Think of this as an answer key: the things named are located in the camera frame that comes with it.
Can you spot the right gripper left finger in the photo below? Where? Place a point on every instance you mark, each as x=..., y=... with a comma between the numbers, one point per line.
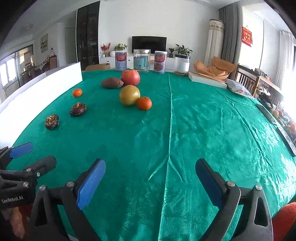
x=45, y=220

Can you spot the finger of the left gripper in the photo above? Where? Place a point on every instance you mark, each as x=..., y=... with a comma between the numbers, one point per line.
x=30, y=173
x=8, y=154

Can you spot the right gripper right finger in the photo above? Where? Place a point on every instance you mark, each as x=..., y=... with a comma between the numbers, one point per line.
x=255, y=220

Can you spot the dark dried mushroom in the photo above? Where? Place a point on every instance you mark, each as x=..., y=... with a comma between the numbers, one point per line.
x=52, y=121
x=78, y=109

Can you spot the large yellow-green orange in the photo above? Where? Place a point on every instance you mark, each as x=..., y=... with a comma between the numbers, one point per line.
x=129, y=95

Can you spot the small orange tangerine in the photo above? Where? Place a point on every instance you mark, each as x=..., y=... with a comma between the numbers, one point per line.
x=144, y=103

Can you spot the large red tomato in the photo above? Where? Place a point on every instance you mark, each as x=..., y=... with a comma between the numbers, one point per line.
x=130, y=77

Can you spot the left hand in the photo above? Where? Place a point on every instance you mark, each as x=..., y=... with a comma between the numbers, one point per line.
x=14, y=216

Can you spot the red-orange sleeve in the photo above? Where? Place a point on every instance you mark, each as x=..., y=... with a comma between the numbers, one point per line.
x=283, y=221

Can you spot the far sweet potato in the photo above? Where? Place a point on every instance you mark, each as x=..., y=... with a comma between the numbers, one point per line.
x=112, y=83

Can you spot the green satin tablecloth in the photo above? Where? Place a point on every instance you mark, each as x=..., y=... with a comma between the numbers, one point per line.
x=150, y=190

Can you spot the white plastic bag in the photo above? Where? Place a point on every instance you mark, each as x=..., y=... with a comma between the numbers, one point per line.
x=238, y=88

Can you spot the cardboard box on floor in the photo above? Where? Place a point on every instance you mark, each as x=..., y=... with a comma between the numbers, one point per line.
x=97, y=67

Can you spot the wooden chair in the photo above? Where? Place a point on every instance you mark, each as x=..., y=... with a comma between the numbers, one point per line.
x=248, y=78

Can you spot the white tv cabinet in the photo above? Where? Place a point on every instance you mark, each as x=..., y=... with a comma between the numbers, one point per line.
x=132, y=61

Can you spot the red flower vase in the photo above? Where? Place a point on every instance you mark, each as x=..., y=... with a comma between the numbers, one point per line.
x=105, y=49

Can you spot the left blue-red tin can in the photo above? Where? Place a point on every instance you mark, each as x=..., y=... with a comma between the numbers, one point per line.
x=120, y=61

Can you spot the blue-red tin can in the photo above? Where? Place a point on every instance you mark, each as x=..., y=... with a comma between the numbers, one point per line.
x=160, y=61
x=120, y=61

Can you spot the flat white box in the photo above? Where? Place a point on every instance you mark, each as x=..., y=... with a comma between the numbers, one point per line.
x=194, y=77

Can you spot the green potted plant left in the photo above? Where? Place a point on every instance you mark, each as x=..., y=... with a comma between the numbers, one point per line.
x=120, y=50

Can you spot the green potted plant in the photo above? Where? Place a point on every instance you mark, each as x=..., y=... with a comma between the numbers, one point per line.
x=120, y=50
x=180, y=50

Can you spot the clear plastic jar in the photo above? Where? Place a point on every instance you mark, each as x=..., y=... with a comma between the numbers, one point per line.
x=141, y=60

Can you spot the dark tall cabinet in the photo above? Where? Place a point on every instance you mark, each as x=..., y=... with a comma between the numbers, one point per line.
x=87, y=35

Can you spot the clear container white contents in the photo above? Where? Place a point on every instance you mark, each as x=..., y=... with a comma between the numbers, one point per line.
x=181, y=64

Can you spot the white standing air conditioner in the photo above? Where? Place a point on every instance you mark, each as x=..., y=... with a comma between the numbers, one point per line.
x=215, y=41

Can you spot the right blue-red tin can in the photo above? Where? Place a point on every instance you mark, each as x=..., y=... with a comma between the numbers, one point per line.
x=160, y=61

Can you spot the green potted plant right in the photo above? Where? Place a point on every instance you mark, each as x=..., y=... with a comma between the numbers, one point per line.
x=180, y=50

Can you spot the black television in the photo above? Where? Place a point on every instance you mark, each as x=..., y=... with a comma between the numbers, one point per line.
x=152, y=43

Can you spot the grey curtain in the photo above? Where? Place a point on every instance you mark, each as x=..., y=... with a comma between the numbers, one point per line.
x=231, y=16

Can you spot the red wall decoration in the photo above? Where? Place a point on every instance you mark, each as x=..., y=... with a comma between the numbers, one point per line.
x=246, y=37

